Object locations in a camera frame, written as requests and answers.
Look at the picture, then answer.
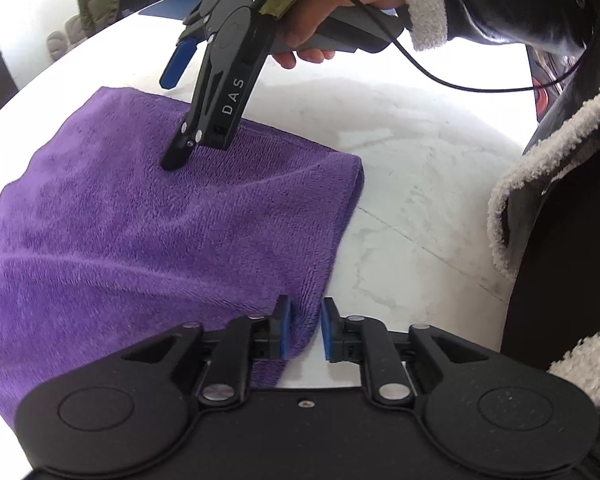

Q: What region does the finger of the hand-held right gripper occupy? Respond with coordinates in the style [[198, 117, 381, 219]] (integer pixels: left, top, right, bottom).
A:
[[159, 6, 275, 172], [158, 1, 217, 91]]

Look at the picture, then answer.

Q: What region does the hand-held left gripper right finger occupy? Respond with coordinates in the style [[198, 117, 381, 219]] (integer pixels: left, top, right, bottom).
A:
[[321, 296, 491, 407]]

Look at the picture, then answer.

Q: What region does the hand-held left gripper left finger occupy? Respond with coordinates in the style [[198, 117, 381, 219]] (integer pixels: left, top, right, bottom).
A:
[[121, 294, 293, 407]]

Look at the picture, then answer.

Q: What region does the purple towel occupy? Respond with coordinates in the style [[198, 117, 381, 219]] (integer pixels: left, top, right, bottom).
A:
[[0, 86, 365, 426]]

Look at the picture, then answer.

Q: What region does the person's right forearm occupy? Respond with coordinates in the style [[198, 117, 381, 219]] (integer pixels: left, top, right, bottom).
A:
[[395, 0, 600, 53]]

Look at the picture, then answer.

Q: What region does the blue table mat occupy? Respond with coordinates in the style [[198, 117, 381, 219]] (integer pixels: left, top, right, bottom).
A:
[[137, 0, 216, 18]]

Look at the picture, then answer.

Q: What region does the grey plush slipper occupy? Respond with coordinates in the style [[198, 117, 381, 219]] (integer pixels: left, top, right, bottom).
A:
[[62, 15, 84, 44], [46, 30, 69, 61]]

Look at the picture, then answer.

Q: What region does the black fleece-lined jacket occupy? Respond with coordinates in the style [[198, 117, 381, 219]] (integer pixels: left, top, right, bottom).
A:
[[487, 75, 600, 411]]

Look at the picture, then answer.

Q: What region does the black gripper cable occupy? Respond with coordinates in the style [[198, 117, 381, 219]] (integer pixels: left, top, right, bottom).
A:
[[290, 0, 600, 94]]

